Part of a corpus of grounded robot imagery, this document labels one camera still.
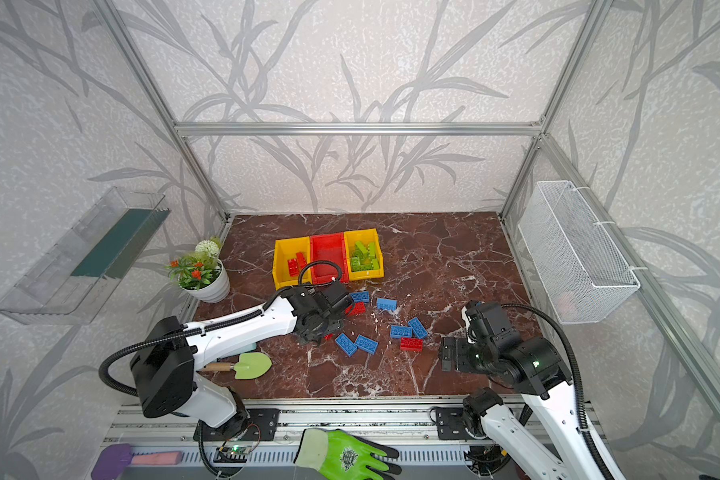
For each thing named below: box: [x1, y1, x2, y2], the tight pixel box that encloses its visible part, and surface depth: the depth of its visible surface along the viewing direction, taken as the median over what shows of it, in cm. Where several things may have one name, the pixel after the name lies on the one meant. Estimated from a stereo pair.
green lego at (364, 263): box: [351, 255, 379, 272], surface depth 106 cm
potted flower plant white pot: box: [168, 236, 230, 303], surface depth 90 cm
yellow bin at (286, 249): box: [272, 238, 312, 291], surface depth 104 cm
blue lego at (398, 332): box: [390, 325, 413, 339], surface depth 91 cm
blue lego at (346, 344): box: [334, 332, 357, 357], surface depth 88 cm
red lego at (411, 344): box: [399, 337, 424, 352], surface depth 88 cm
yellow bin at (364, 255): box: [344, 228, 385, 281], surface depth 107 cm
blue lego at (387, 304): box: [377, 298, 398, 311], surface depth 96 cm
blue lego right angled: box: [408, 316, 429, 339], surface depth 91 cm
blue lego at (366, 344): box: [355, 334, 379, 355], surface depth 88 cm
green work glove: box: [294, 428, 403, 480], surface depth 70 cm
